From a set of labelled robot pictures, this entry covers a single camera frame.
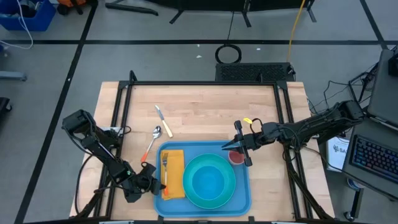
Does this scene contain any blue ribbed bowl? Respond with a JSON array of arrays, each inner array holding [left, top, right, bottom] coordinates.
[[192, 166, 226, 200]]

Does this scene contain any blue plastic bin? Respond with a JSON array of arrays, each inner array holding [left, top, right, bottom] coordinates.
[[0, 0, 57, 32]]

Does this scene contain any black caster wheel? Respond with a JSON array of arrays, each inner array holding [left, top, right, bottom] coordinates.
[[344, 186, 364, 222]]

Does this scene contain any white printed paper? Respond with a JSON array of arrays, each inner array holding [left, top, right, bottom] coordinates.
[[326, 136, 351, 172]]

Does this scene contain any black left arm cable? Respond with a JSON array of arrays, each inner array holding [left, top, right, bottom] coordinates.
[[74, 152, 103, 215]]

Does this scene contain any spoon with orange handle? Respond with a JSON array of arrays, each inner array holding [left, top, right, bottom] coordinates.
[[140, 125, 162, 163]]

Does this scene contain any black metal table frame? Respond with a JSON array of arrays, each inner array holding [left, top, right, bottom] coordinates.
[[73, 70, 335, 224]]

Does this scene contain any knife with cream handle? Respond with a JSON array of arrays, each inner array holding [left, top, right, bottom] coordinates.
[[154, 105, 174, 139]]

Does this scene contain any grey furniture foot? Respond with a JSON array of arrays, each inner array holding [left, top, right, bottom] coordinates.
[[0, 70, 28, 82]]

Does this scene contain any black bar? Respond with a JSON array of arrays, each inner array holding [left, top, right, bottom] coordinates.
[[104, 2, 159, 16]]

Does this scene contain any black perforated computer case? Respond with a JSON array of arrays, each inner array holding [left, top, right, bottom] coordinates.
[[215, 62, 296, 83]]

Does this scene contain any fork with orange handle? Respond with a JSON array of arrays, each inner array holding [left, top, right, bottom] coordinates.
[[162, 151, 169, 197]]

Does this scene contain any black backlit keyboard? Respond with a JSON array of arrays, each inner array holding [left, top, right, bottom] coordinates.
[[349, 134, 398, 184]]

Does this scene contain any blue plastic tray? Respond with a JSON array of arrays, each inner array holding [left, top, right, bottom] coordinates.
[[154, 140, 252, 218]]

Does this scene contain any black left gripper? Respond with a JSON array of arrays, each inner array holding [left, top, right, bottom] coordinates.
[[123, 161, 167, 203]]

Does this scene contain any yellow hanging cable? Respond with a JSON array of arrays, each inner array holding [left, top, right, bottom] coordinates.
[[285, 0, 307, 63]]

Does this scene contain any orange and black bag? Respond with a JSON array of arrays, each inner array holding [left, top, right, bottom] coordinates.
[[57, 0, 97, 16]]

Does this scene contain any white cable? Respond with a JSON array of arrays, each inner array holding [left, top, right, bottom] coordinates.
[[0, 0, 34, 50]]

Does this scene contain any grey keyboard shelf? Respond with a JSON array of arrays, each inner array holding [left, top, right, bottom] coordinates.
[[341, 118, 398, 200]]

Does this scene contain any orange cloth napkin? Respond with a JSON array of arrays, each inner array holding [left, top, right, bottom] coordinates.
[[160, 149, 187, 201]]

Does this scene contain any tangle of black cables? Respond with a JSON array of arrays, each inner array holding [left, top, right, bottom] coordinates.
[[307, 62, 380, 113]]

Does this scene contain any teal plate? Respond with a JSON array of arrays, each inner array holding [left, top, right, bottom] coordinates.
[[182, 153, 236, 210]]

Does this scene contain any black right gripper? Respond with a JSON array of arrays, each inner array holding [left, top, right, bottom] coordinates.
[[221, 120, 277, 167]]

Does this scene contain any pink cup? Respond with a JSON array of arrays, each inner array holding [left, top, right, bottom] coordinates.
[[228, 149, 246, 166]]

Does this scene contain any black partition screen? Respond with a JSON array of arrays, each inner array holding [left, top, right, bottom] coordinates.
[[146, 0, 317, 29]]

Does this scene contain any coiled black cable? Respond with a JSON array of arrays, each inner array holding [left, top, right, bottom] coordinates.
[[215, 44, 243, 65]]

